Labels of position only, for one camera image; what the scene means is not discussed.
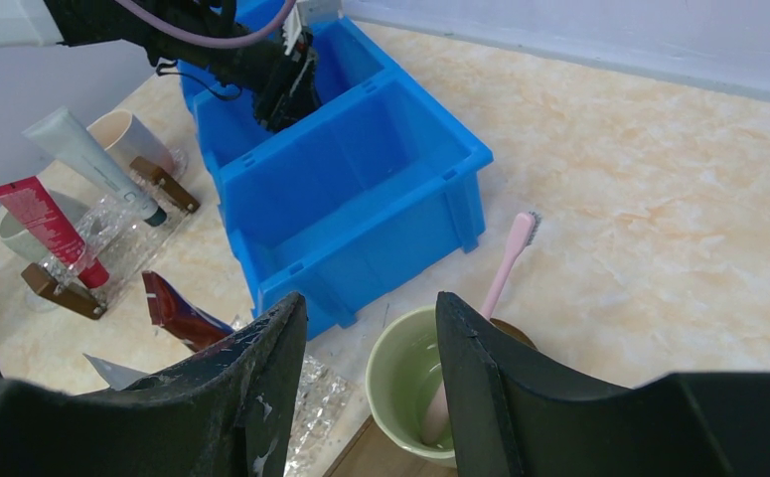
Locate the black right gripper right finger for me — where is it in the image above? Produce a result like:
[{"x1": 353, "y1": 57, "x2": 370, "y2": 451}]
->
[{"x1": 435, "y1": 292, "x2": 770, "y2": 476}]

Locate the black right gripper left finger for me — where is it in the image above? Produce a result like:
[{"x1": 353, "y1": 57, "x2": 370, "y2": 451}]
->
[{"x1": 0, "y1": 292, "x2": 307, "y2": 476}]

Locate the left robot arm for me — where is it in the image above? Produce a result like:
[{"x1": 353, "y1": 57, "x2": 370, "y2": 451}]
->
[{"x1": 0, "y1": 1, "x2": 321, "y2": 132}]

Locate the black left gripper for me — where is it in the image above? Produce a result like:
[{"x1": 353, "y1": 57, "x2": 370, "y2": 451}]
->
[{"x1": 226, "y1": 26, "x2": 321, "y2": 132}]

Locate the white tube black cap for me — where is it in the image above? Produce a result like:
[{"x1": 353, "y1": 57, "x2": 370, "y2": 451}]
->
[{"x1": 23, "y1": 107, "x2": 168, "y2": 227}]

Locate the blue divided storage bin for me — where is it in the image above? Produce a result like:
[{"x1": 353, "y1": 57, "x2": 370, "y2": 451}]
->
[{"x1": 179, "y1": 18, "x2": 493, "y2": 337}]

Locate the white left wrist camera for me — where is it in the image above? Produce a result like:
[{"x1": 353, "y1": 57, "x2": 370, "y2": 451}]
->
[{"x1": 281, "y1": 0, "x2": 343, "y2": 56}]

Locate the pink toothbrush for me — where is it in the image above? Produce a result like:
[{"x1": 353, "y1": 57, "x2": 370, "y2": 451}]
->
[{"x1": 420, "y1": 212, "x2": 540, "y2": 444}]

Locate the white ceramic mug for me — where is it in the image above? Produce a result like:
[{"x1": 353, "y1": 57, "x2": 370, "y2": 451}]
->
[{"x1": 86, "y1": 109, "x2": 176, "y2": 174}]

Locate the brown oval wooden tray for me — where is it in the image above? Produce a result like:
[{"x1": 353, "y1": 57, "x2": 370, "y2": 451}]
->
[{"x1": 321, "y1": 317, "x2": 539, "y2": 477}]

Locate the clear holder with wooden ends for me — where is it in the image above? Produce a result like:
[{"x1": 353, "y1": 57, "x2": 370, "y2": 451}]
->
[{"x1": 21, "y1": 149, "x2": 201, "y2": 320}]

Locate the clear textured acrylic tray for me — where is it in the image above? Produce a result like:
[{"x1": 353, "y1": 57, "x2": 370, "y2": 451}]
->
[{"x1": 283, "y1": 327, "x2": 358, "y2": 476}]

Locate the green ceramic mug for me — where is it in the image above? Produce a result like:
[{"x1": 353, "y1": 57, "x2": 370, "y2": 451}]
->
[{"x1": 365, "y1": 305, "x2": 456, "y2": 469}]

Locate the white tube orange cap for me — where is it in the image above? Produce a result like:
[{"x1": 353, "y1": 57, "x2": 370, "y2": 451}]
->
[{"x1": 83, "y1": 354, "x2": 148, "y2": 392}]

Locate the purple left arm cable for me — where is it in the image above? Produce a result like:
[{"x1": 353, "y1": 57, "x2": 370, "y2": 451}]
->
[{"x1": 110, "y1": 0, "x2": 300, "y2": 51}]

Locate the cream speckled ceramic mug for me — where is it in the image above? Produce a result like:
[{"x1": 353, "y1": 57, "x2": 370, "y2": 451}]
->
[{"x1": 0, "y1": 189, "x2": 89, "y2": 262}]

